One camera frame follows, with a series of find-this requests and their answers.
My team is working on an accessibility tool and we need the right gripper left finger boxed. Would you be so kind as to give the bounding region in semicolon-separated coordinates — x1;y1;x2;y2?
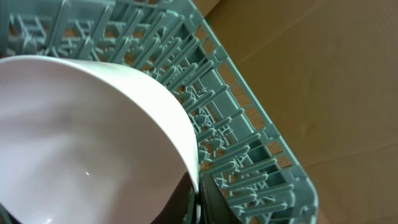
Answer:
151;172;196;224

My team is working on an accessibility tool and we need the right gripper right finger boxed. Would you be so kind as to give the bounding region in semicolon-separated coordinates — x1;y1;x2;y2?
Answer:
199;173;242;224

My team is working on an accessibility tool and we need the white pink bowl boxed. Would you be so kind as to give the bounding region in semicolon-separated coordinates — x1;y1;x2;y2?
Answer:
1;55;199;223

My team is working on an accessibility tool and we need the grey plastic dish rack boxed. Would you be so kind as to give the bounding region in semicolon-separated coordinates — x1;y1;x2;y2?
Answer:
1;0;318;223

